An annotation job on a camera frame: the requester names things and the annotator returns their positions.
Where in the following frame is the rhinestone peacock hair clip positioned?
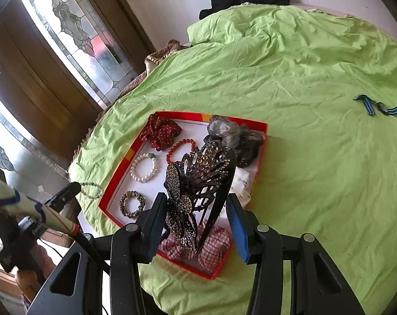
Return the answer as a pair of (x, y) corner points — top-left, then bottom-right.
(163, 139), (237, 260)

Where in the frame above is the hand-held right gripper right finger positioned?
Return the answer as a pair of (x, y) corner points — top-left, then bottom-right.
(226, 192), (366, 315)

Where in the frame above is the grey black scrunchie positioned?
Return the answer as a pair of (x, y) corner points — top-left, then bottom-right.
(206, 114), (265, 169)

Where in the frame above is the pale green bead bracelet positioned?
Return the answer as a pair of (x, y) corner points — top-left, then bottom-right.
(78, 181), (105, 200)

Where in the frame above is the person's left hand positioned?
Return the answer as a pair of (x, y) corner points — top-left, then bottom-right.
(16, 243), (60, 298)

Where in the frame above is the red checked scrunchie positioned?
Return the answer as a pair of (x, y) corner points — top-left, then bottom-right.
(160, 224), (232, 267)

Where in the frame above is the brown beaded scrunchie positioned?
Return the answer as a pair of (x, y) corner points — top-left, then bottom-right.
(119, 190), (147, 219)

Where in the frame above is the blue striped strap watch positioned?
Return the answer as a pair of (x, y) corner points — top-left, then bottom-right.
(354, 94), (397, 117)

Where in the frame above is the white pearl bracelet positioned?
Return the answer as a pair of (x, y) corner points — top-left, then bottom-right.
(130, 152), (160, 183)

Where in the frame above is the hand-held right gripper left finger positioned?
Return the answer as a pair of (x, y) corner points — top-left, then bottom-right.
(26, 192), (168, 315)

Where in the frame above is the leaded glass side window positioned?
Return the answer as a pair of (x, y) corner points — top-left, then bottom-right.
(0, 87), (72, 193)

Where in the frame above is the stained glass window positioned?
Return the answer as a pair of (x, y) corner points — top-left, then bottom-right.
(18, 0), (136, 106)

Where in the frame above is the black cable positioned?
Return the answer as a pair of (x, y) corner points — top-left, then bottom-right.
(38, 239), (69, 263)

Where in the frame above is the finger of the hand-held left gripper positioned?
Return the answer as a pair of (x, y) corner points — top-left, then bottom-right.
(44, 182), (82, 213)

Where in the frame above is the red cardboard box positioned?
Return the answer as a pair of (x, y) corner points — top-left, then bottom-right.
(98, 111), (268, 280)

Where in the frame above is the white wrapped stick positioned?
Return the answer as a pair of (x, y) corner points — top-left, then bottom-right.
(0, 171), (111, 271)

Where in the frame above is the green bed sheet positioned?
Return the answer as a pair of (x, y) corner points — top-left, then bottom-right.
(67, 5), (397, 315)

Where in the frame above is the red bead bracelet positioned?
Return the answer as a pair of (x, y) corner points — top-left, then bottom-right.
(165, 138), (198, 165)

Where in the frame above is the dark red dotted scrunchie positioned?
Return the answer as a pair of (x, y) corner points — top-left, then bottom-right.
(139, 115), (183, 152)

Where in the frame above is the wooden door frame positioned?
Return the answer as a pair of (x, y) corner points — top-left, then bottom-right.
(0, 0), (155, 168)

